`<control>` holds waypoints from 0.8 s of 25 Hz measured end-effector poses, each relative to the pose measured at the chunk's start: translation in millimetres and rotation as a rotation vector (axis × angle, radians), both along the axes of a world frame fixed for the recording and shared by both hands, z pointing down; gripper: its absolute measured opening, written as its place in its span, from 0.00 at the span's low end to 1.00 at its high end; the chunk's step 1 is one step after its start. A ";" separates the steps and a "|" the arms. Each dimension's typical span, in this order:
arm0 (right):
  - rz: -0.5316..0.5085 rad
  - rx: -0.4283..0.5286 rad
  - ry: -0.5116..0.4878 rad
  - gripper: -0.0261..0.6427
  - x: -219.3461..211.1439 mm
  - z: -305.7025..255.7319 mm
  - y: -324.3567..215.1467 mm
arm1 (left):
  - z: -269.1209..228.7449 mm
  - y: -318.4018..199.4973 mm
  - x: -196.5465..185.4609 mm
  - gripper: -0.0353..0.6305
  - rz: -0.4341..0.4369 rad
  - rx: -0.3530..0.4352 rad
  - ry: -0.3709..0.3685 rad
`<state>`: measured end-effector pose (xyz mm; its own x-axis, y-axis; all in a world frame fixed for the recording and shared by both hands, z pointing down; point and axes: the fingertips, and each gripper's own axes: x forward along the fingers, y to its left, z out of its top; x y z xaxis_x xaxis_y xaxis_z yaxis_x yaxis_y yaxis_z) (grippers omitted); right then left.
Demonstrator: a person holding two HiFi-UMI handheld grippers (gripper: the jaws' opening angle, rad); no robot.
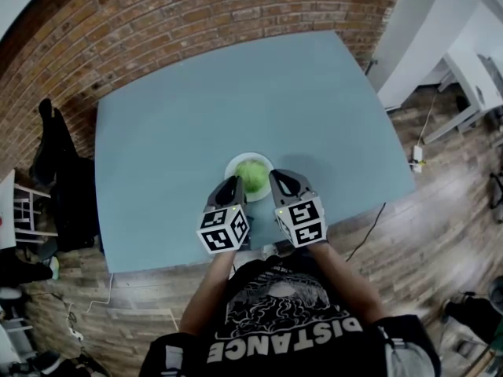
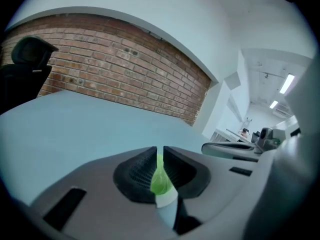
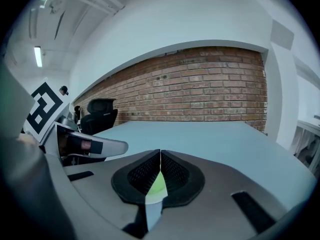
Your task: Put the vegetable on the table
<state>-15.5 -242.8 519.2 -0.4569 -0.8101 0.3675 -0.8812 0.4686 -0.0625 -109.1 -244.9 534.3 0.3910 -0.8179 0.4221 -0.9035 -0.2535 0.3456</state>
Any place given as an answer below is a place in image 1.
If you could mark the black hanging clothing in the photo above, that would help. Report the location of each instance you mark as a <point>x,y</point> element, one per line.
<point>67,187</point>

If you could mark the white slatted chair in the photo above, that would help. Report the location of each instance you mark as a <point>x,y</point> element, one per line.
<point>29,214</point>

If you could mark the person's left forearm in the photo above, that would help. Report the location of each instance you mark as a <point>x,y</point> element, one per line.
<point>208,289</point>

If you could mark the green cabbage vegetable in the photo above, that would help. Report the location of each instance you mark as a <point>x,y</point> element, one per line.
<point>251,175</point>

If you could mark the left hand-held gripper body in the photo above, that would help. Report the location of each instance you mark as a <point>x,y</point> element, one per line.
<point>220,230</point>

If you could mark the white round plate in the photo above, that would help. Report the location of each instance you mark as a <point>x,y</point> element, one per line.
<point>232,168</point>

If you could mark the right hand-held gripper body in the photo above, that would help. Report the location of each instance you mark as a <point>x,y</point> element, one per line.
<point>302,222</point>

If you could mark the white power strip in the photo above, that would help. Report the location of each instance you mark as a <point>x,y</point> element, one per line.
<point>417,156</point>

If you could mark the white desk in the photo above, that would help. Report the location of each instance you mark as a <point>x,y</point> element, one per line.
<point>475,88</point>

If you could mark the person's right forearm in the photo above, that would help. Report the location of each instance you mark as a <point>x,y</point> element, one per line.
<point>346,281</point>

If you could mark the blue-grey table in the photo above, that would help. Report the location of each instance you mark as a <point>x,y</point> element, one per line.
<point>177,132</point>

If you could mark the black printed t-shirt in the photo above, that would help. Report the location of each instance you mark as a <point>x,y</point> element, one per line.
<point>283,328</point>

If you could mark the black bag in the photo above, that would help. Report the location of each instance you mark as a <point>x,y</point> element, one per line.
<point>471,312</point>

